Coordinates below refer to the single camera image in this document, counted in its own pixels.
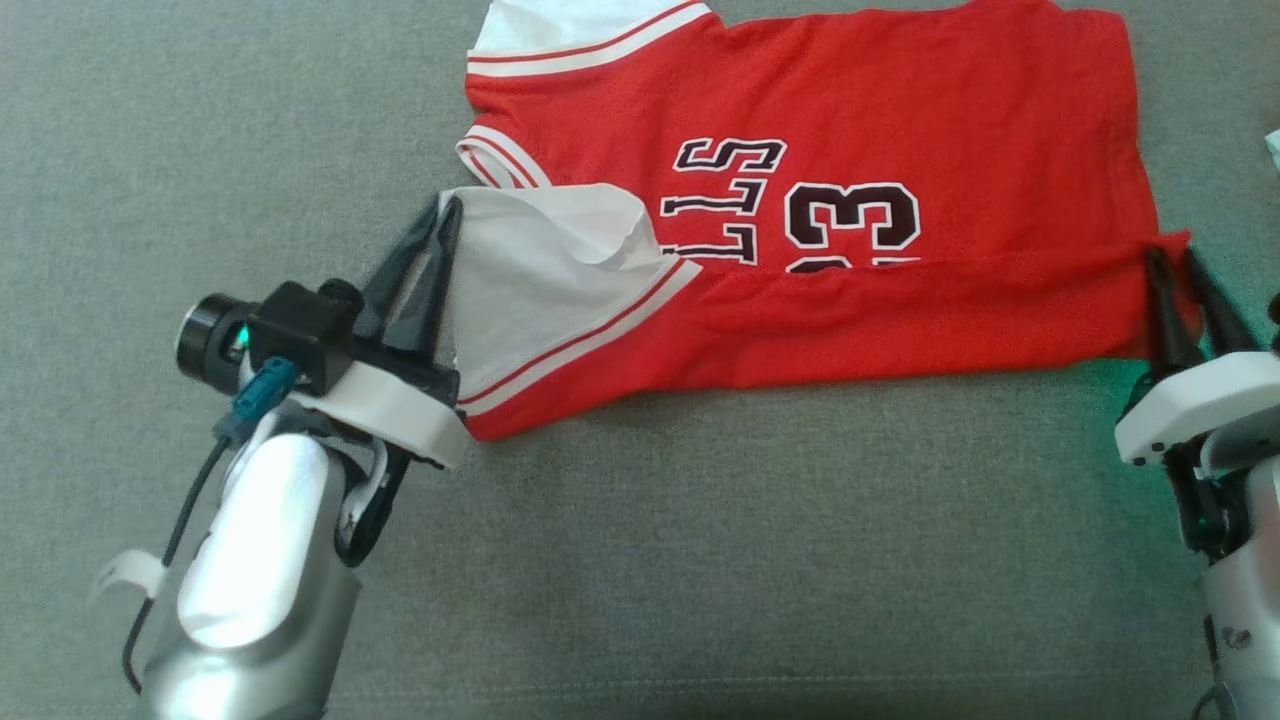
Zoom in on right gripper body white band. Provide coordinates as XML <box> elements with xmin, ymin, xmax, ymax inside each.
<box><xmin>1112</xmin><ymin>348</ymin><xmax>1280</xmax><ymax>469</ymax></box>

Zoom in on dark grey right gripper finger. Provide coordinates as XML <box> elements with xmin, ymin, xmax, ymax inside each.
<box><xmin>1183</xmin><ymin>246</ymin><xmax>1261</xmax><ymax>359</ymax></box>
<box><xmin>1143</xmin><ymin>244</ymin><xmax>1208</xmax><ymax>373</ymax></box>

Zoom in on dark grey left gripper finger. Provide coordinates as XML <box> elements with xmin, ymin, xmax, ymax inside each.
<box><xmin>393</xmin><ymin>195</ymin><xmax>467</xmax><ymax>359</ymax></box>
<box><xmin>353</xmin><ymin>196</ymin><xmax>446</xmax><ymax>348</ymax></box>

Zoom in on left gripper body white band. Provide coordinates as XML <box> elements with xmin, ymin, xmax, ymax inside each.
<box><xmin>174</xmin><ymin>292</ymin><xmax>474</xmax><ymax>473</ymax></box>

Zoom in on red jersey shirt white sleeves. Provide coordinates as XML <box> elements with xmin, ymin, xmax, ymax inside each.
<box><xmin>454</xmin><ymin>0</ymin><xmax>1194</xmax><ymax>444</ymax></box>

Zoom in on large grey sofa seat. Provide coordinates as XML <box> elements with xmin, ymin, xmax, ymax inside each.
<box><xmin>0</xmin><ymin>0</ymin><xmax>1280</xmax><ymax>720</ymax></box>

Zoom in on left camera cable blue plug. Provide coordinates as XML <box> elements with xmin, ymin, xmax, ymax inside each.
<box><xmin>121</xmin><ymin>356</ymin><xmax>302</xmax><ymax>697</ymax></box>

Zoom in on white strap on left arm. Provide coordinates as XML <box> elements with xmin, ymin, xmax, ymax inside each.
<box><xmin>89</xmin><ymin>547</ymin><xmax>170</xmax><ymax>607</ymax></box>

